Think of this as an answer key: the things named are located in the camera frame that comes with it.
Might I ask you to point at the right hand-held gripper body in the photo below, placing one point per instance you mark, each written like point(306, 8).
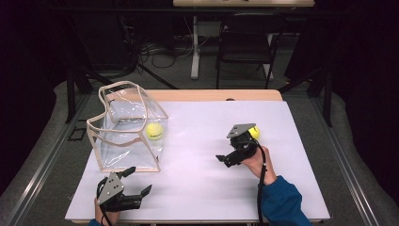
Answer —
point(243, 144)

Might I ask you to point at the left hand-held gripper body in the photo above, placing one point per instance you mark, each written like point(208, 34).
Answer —
point(111, 191)

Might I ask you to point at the yellow tennis ball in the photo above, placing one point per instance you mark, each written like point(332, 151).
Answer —
point(154, 131)
point(255, 133)

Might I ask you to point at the clear plastic bag beige trim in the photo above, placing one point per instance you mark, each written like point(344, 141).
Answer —
point(122, 147)

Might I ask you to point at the person's left hand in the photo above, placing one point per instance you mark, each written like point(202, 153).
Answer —
point(108, 216)

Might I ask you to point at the person's right hand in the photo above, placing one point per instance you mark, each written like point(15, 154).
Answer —
point(255, 166)

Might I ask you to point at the black metal stand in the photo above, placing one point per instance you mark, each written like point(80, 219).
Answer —
point(75, 81)
point(320, 84)

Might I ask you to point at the black folding chair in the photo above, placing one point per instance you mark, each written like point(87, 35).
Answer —
point(244, 44)

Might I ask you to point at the white-legged background desk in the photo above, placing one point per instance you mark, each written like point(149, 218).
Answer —
point(195, 47)

